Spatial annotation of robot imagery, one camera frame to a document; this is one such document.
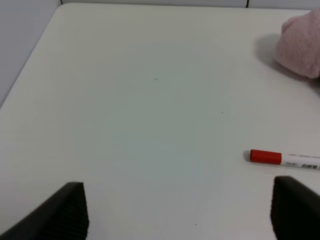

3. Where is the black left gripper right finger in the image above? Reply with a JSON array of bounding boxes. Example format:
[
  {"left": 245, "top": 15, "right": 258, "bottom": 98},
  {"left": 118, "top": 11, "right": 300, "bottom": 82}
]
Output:
[{"left": 270, "top": 176, "right": 320, "bottom": 240}]

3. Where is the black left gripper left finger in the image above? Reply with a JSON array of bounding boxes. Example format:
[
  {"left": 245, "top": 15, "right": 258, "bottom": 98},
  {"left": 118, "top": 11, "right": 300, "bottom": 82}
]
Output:
[{"left": 0, "top": 182, "right": 89, "bottom": 240}]

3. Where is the red white marker pen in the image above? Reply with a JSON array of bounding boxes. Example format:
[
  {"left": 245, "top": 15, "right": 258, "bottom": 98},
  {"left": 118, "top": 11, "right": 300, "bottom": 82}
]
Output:
[{"left": 249, "top": 149, "right": 320, "bottom": 170}]

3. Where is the pink towel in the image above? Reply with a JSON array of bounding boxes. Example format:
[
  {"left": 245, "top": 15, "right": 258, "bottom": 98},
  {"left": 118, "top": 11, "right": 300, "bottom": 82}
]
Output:
[{"left": 274, "top": 8, "right": 320, "bottom": 79}]

